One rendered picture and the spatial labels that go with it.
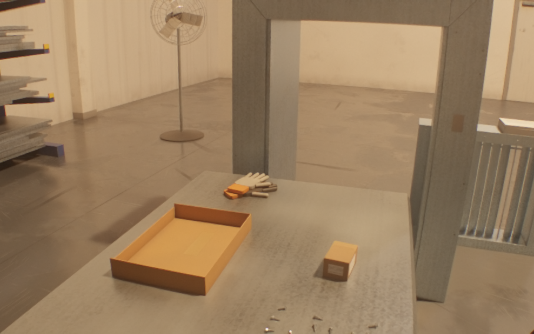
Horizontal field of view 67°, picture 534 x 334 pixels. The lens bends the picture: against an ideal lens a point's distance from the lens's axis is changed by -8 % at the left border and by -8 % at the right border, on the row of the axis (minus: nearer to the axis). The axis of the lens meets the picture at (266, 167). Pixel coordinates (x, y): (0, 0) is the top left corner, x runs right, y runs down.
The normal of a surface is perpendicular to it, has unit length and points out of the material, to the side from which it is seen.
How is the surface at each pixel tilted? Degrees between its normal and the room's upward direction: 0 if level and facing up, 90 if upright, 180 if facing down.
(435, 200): 90
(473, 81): 90
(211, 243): 0
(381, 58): 90
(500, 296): 0
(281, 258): 0
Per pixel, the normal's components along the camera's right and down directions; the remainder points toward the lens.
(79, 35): 0.94, 0.12
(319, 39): -0.33, 0.30
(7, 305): 0.02, -0.95
